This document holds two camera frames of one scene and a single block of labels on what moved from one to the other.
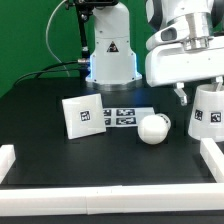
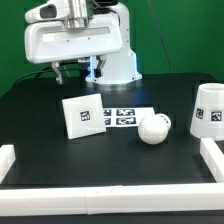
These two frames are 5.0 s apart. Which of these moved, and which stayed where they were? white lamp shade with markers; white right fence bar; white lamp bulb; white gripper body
Moved: white gripper body
Stayed: white right fence bar; white lamp shade with markers; white lamp bulb
